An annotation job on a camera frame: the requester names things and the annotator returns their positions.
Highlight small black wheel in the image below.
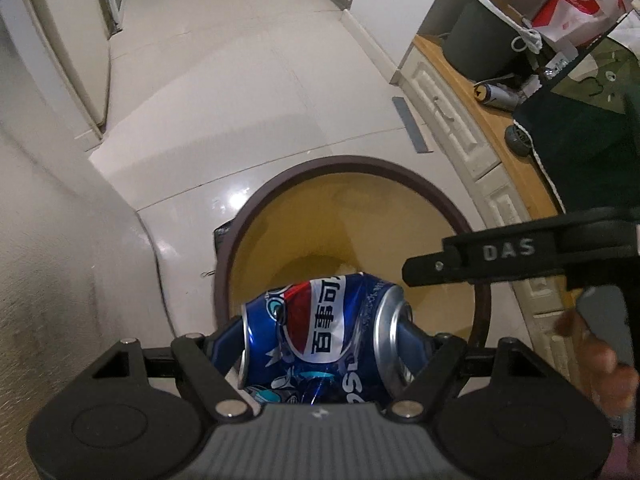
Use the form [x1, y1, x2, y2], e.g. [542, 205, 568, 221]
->
[506, 124, 534, 151]

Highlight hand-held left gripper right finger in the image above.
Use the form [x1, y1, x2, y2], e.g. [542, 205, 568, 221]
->
[384, 310, 556, 420]

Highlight crushed blue soda can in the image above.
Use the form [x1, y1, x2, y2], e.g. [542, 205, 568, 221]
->
[236, 272, 416, 407]

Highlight silver spray can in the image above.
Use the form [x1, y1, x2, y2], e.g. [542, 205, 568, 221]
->
[474, 79, 526, 110]

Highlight tall white cabinet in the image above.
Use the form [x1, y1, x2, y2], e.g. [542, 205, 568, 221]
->
[20, 0, 112, 137]

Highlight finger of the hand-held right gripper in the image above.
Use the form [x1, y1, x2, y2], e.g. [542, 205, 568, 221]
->
[404, 222, 558, 287]

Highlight thin black rod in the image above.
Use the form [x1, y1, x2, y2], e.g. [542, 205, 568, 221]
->
[540, 10, 640, 86]

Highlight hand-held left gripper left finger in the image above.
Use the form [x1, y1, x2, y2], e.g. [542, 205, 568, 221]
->
[87, 317, 258, 420]

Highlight brown-rimmed round waste bin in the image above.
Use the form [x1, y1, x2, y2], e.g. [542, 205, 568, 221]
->
[212, 156, 493, 356]

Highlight black cloth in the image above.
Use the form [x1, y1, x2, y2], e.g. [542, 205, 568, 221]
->
[514, 77, 640, 213]

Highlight black flat packet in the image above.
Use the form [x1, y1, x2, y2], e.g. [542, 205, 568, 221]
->
[213, 219, 237, 267]

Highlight person's right hand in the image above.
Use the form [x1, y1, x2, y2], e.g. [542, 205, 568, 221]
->
[557, 310, 640, 441]

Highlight camouflage cloth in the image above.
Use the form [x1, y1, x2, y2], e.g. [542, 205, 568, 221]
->
[550, 35, 640, 106]

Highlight grey flat strip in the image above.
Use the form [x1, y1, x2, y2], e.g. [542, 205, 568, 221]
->
[392, 97, 432, 153]

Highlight white cord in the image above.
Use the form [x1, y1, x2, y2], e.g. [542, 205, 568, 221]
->
[462, 0, 544, 54]

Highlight red and white plastic bag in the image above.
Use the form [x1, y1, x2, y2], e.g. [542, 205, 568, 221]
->
[530, 0, 636, 47]

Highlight dark grey bucket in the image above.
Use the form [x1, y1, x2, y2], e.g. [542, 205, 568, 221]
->
[444, 0, 532, 78]

